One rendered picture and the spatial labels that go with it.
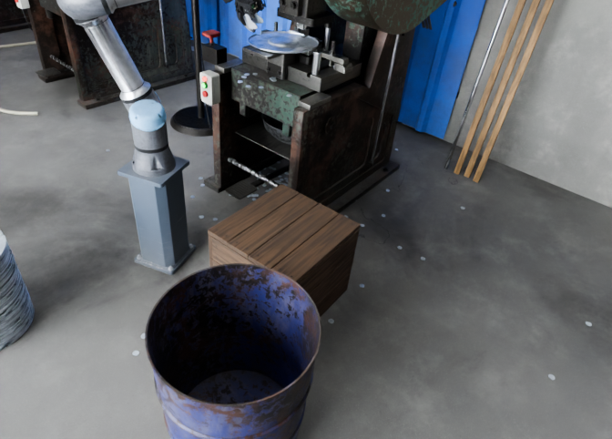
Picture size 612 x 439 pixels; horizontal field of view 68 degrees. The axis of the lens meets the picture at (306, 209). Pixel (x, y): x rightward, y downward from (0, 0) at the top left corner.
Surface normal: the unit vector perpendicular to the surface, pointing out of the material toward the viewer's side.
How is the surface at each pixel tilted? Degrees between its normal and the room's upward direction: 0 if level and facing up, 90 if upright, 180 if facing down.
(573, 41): 90
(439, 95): 90
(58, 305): 0
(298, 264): 0
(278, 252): 0
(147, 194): 90
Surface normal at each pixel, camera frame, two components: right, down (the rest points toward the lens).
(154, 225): -0.35, 0.54
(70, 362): 0.09, -0.79
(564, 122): -0.62, 0.43
